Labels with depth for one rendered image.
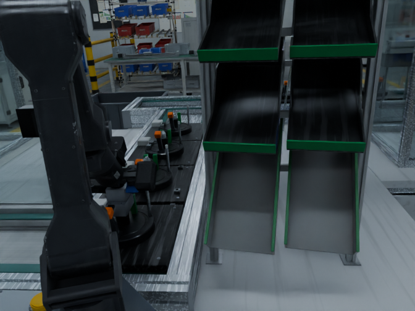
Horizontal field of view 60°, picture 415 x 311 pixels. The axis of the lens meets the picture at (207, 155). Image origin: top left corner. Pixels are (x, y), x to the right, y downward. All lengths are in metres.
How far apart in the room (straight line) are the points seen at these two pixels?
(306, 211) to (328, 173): 0.09
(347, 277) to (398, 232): 0.25
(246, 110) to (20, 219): 0.66
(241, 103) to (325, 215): 0.28
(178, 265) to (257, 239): 0.17
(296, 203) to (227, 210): 0.14
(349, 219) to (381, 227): 0.35
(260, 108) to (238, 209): 0.21
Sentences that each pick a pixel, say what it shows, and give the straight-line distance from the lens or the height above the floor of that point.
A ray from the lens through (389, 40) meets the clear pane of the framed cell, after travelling 1.64.
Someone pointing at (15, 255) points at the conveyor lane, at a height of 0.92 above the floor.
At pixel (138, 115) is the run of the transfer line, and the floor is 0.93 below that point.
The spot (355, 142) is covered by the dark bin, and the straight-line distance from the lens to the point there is 0.65.
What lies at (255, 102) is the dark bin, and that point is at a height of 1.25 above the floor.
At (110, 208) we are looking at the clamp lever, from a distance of 0.74.
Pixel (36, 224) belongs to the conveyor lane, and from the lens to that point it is 1.06.
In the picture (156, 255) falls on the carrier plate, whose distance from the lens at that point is 0.76.
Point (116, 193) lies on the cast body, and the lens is 0.79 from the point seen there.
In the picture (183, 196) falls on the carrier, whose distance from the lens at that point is 0.97.
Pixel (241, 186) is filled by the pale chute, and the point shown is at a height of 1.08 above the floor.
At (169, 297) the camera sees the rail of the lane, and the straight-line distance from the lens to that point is 0.70.
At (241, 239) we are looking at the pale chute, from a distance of 0.73.
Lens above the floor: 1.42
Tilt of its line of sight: 22 degrees down
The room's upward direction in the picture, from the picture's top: 3 degrees counter-clockwise
